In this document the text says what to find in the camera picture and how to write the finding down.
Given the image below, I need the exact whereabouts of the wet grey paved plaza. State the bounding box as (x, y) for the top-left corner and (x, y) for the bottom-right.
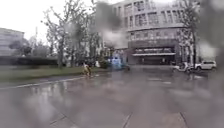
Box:
(0, 65), (224, 128)

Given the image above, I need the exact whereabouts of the large grey office building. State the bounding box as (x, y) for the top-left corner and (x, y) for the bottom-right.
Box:
(102, 0), (202, 66)

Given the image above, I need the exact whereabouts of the pale vehicle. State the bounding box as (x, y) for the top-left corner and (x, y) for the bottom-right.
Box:
(171, 61), (194, 74)

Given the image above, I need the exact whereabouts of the row of bare trees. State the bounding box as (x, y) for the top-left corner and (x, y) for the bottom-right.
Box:
(9, 0), (111, 69)

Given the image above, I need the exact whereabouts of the pale low building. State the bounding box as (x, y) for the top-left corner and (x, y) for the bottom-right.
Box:
(0, 27), (26, 58)

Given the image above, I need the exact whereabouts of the long dark hedge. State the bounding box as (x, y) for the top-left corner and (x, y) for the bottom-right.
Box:
(0, 55), (60, 67)

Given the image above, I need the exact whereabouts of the white car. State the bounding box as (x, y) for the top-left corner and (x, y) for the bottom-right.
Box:
(194, 60), (218, 72)

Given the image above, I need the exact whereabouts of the person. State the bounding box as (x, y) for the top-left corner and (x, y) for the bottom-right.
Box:
(82, 61), (93, 78)

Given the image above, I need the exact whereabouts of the grass verge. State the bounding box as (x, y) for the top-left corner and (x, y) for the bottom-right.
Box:
(0, 65), (108, 83)

